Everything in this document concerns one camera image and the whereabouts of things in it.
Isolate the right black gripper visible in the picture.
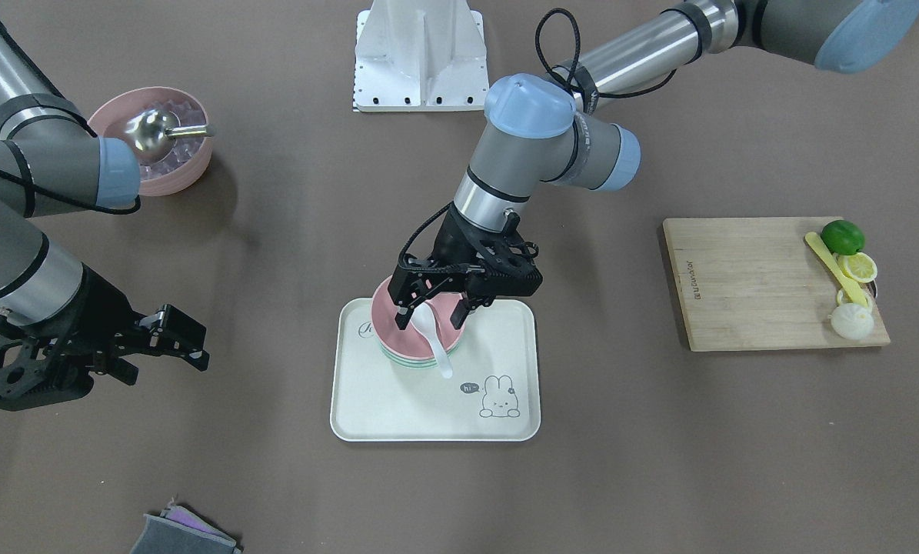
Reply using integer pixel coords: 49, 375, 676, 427
0, 268, 210, 411

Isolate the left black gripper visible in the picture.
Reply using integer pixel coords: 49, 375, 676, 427
388, 204, 497, 330

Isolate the white plastic spoon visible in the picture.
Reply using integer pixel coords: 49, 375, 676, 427
411, 304, 454, 379

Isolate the small pink bowl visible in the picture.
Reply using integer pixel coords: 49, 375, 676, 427
371, 276, 463, 360

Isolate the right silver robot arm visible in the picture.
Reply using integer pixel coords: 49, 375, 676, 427
0, 20, 210, 411

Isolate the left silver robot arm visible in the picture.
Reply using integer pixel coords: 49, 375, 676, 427
388, 1, 919, 329

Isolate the green bowl stack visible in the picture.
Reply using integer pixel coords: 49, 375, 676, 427
378, 344, 438, 369

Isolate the large pink ice bowl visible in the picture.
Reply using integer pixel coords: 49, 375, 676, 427
88, 86, 215, 197

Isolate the yellow plastic spoon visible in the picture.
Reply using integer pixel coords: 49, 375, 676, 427
804, 232, 868, 308

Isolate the cream rabbit tray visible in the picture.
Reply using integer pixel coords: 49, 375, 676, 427
330, 299, 542, 442

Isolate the grey folded cloth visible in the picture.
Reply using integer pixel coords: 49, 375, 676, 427
130, 502, 242, 553

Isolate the metal ice scoop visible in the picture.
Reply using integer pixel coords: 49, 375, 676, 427
121, 108, 215, 165

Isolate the bamboo cutting board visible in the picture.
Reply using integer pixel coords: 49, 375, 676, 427
663, 216, 891, 352

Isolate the green lime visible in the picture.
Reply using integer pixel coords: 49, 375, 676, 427
819, 219, 866, 255

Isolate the white garlic bulb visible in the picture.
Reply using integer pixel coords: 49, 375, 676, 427
829, 304, 875, 341

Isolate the lemon slice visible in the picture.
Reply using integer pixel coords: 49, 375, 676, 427
837, 252, 878, 284

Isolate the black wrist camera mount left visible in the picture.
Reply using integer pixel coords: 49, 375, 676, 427
468, 211, 543, 298

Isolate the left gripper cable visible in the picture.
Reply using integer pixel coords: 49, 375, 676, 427
399, 202, 456, 266

